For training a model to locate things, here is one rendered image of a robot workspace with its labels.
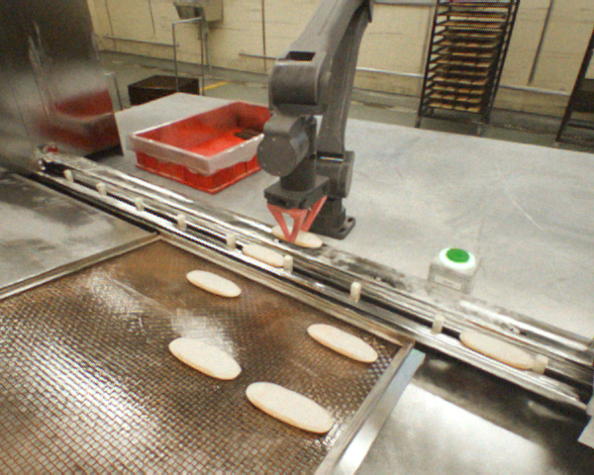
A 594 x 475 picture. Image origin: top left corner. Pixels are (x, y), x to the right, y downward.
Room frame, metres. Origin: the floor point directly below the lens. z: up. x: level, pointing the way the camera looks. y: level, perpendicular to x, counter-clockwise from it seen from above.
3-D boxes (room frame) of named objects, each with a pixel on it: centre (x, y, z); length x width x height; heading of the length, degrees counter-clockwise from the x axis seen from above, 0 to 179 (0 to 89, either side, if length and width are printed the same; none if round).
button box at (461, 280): (0.59, -0.28, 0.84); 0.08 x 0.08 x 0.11; 56
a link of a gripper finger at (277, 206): (0.60, 0.00, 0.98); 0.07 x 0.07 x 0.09; 56
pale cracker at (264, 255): (0.66, 0.06, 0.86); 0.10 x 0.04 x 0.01; 56
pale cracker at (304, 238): (0.61, 0.00, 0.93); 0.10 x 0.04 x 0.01; 56
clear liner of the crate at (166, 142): (1.25, 0.21, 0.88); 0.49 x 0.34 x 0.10; 145
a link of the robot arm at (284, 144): (0.57, 0.00, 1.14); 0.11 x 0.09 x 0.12; 163
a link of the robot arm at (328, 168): (0.80, -0.07, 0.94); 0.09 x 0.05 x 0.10; 163
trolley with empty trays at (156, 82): (4.29, 1.26, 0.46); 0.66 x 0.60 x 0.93; 73
